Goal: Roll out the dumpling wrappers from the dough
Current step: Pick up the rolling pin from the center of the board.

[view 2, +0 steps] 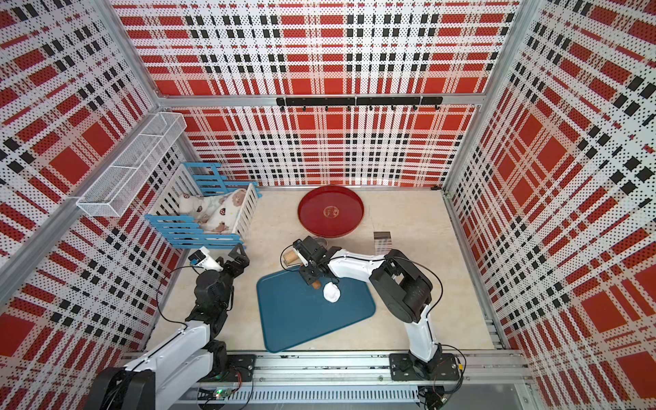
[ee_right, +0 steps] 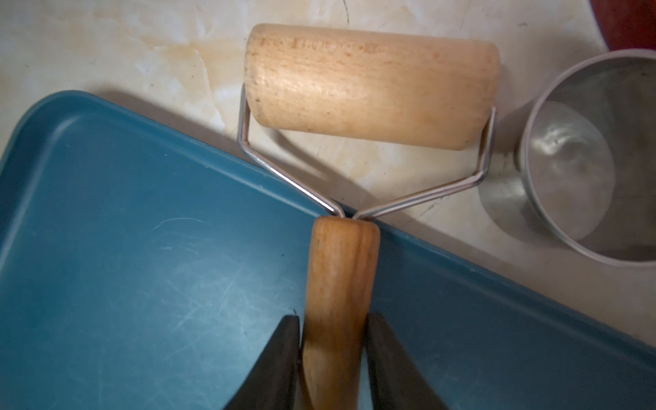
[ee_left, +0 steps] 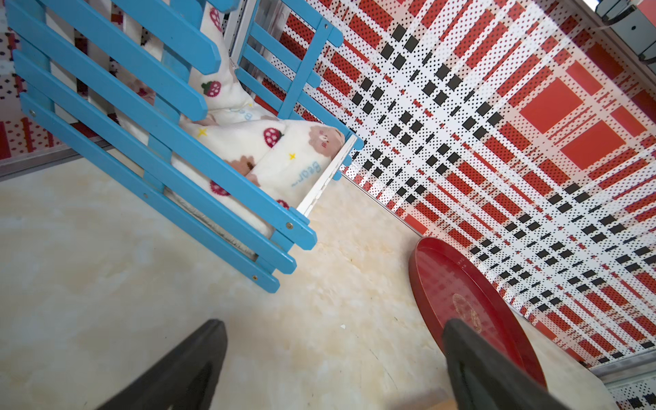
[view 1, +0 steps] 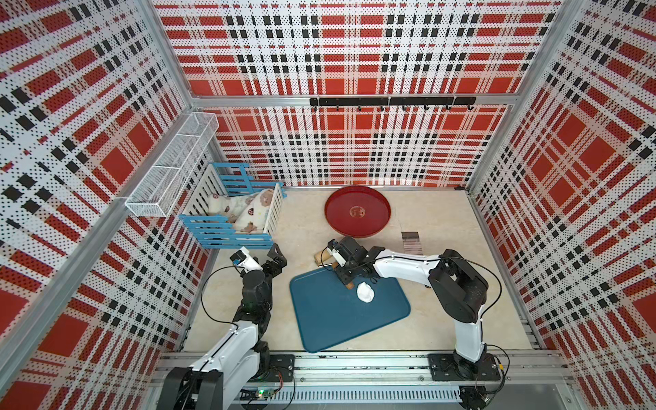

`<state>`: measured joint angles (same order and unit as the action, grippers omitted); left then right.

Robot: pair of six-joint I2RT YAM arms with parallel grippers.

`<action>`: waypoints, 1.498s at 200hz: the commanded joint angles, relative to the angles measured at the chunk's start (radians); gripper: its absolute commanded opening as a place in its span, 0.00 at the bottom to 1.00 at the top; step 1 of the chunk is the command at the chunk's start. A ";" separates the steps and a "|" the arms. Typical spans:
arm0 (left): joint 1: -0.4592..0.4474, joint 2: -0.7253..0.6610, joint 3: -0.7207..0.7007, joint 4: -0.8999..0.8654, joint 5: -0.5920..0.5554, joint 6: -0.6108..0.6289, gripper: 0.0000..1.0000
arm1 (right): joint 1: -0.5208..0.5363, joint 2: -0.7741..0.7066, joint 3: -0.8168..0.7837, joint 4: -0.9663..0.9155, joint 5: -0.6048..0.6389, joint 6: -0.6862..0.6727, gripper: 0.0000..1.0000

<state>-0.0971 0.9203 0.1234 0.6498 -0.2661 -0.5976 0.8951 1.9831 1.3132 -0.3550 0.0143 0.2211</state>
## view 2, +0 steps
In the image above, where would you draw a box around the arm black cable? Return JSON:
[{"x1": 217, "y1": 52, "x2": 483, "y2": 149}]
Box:
[
  {"x1": 154, "y1": 263, "x2": 206, "y2": 329},
  {"x1": 327, "y1": 253, "x2": 468, "y2": 391}
]

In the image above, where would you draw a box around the green circuit board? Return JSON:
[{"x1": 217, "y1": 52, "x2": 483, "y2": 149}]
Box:
[{"x1": 197, "y1": 388, "x2": 233, "y2": 401}]

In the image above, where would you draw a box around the wooden rolling pin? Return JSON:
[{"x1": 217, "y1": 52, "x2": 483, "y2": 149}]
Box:
[{"x1": 281, "y1": 250, "x2": 321, "y2": 290}]

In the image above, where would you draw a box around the round red tray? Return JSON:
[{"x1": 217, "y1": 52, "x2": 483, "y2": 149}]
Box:
[{"x1": 297, "y1": 186, "x2": 365, "y2": 238}]

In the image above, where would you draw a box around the black wall hook rail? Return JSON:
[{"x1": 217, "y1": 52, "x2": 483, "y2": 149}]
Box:
[{"x1": 276, "y1": 96, "x2": 444, "y2": 109}]

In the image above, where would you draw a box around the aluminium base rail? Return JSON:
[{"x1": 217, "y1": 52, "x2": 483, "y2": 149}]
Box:
[{"x1": 171, "y1": 350, "x2": 541, "y2": 409}]

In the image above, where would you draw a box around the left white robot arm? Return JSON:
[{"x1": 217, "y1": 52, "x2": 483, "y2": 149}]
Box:
[{"x1": 85, "y1": 244, "x2": 249, "y2": 409}]

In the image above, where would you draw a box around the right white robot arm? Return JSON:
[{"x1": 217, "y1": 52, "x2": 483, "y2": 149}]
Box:
[{"x1": 291, "y1": 237, "x2": 460, "y2": 380}]

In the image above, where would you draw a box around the white wire mesh basket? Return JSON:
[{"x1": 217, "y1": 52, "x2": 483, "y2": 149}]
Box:
[{"x1": 76, "y1": 112, "x2": 186, "y2": 217}]

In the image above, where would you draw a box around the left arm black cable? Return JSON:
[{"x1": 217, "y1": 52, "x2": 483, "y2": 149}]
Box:
[{"x1": 154, "y1": 263, "x2": 206, "y2": 329}]

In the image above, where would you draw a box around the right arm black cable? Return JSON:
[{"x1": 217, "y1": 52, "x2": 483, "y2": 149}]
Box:
[{"x1": 327, "y1": 253, "x2": 468, "y2": 391}]

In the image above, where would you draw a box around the baby doll in crib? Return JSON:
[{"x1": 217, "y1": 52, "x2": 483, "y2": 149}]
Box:
[{"x1": 178, "y1": 189, "x2": 247, "y2": 234}]

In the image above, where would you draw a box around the blue white toy crib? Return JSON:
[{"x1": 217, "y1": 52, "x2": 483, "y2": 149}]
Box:
[{"x1": 145, "y1": 162, "x2": 261, "y2": 249}]

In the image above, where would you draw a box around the teal plastic tray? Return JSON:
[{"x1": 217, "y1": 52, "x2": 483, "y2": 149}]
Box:
[{"x1": 256, "y1": 271, "x2": 376, "y2": 353}]

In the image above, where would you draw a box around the white dough piece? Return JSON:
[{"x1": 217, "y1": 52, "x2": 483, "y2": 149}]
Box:
[{"x1": 323, "y1": 282, "x2": 341, "y2": 303}]

